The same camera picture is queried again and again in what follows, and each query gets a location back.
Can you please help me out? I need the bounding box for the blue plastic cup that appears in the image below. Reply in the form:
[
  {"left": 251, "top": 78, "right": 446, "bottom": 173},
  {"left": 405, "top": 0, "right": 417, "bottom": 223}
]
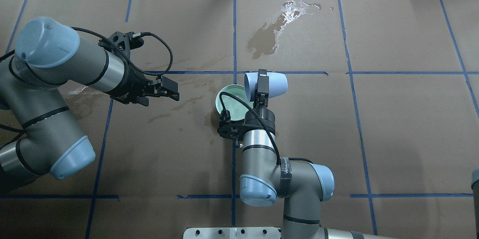
[{"left": 244, "top": 69, "right": 289, "bottom": 102}]

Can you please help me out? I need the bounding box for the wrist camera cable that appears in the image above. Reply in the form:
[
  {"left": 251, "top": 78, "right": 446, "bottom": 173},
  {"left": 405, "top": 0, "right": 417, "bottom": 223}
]
[
  {"left": 71, "top": 27, "right": 174, "bottom": 76},
  {"left": 219, "top": 92, "right": 313, "bottom": 165}
]

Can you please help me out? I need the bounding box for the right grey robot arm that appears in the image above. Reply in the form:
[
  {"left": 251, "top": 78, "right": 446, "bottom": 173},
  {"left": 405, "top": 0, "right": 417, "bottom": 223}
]
[{"left": 239, "top": 69, "right": 478, "bottom": 239}]

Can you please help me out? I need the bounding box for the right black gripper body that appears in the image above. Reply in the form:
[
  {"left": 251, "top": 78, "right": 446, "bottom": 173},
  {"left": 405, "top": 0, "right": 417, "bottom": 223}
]
[{"left": 217, "top": 97, "right": 277, "bottom": 148}]

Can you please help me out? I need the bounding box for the green bowl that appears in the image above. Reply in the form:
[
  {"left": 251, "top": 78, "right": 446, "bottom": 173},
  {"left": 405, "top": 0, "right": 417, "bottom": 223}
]
[{"left": 215, "top": 84, "right": 253, "bottom": 121}]

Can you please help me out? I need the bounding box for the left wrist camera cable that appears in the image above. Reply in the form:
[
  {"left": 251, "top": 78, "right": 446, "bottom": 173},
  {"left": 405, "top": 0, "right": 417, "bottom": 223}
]
[{"left": 71, "top": 27, "right": 174, "bottom": 76}]

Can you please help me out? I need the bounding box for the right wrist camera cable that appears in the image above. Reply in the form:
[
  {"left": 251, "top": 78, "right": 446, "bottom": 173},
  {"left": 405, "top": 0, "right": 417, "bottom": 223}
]
[{"left": 219, "top": 92, "right": 313, "bottom": 165}]

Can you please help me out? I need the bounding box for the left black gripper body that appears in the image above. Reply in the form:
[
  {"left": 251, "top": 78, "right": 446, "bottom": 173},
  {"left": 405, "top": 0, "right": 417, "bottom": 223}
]
[{"left": 110, "top": 66, "right": 165, "bottom": 106}]

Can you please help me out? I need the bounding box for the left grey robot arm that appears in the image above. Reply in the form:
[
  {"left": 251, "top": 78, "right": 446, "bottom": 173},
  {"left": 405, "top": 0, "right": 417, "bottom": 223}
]
[{"left": 1, "top": 17, "right": 180, "bottom": 195}]

